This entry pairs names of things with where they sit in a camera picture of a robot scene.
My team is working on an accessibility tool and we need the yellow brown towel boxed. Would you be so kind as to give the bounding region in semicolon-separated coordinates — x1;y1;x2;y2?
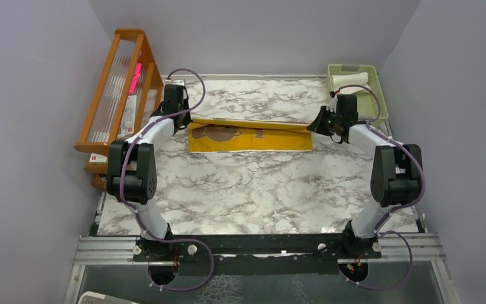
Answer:
188;118;313;153

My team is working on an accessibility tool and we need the white cream towel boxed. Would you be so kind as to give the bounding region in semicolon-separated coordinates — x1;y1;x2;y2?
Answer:
332;72;370;94

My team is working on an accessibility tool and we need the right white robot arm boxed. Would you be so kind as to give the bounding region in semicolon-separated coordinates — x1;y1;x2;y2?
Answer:
307;94;425;258

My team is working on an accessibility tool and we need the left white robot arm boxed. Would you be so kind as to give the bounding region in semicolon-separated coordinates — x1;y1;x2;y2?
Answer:
106;80;191;260

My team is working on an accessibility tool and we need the green plastic basket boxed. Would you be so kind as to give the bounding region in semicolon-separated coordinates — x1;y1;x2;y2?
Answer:
326;64;389;127

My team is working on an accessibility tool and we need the wooden shelf rack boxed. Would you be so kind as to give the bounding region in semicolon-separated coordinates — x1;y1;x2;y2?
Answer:
74;28;165;189

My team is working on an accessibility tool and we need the small white red box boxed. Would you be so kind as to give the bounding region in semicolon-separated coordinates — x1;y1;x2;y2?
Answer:
89;153;108;164

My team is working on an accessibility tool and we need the white basket corner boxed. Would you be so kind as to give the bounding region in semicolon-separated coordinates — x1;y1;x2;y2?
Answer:
77;291;136;304

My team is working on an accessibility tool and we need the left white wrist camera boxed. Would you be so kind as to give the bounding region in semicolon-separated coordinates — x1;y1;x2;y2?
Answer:
165;79;186;87

